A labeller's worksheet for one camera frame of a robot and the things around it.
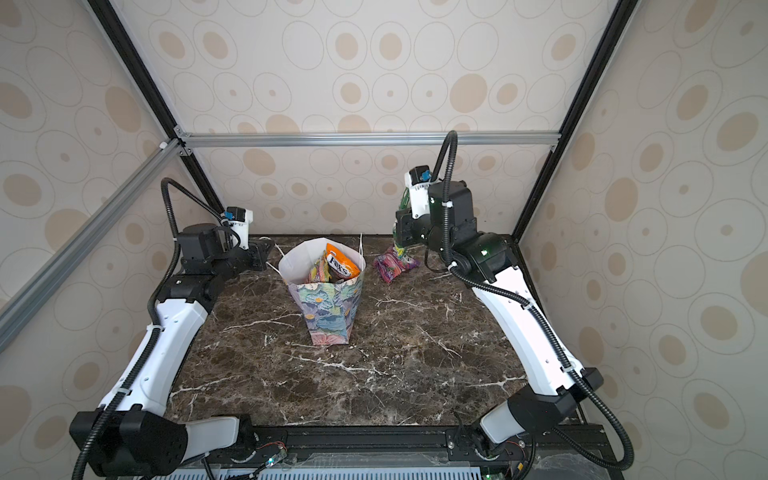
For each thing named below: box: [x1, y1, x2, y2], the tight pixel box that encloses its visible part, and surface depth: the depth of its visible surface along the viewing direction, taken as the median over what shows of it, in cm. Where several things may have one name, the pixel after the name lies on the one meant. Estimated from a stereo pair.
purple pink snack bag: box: [374, 246, 421, 283], surface depth 109 cm
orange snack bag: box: [325, 243, 361, 280], surface depth 85 cm
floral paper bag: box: [278, 238, 367, 346], surface depth 82 cm
